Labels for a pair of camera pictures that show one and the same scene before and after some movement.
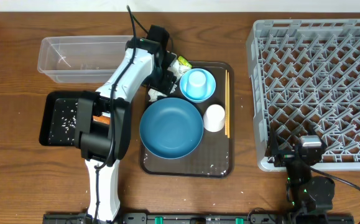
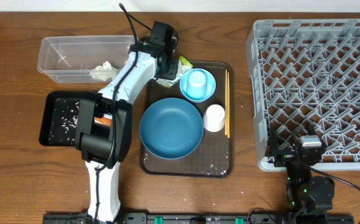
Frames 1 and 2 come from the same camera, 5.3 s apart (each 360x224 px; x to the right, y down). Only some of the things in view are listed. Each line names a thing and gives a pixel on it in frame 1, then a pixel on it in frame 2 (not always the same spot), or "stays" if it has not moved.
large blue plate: [171, 128] stays
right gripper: [285, 156] stays
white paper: [154, 94] -> [104, 72]
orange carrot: [102, 119] stays
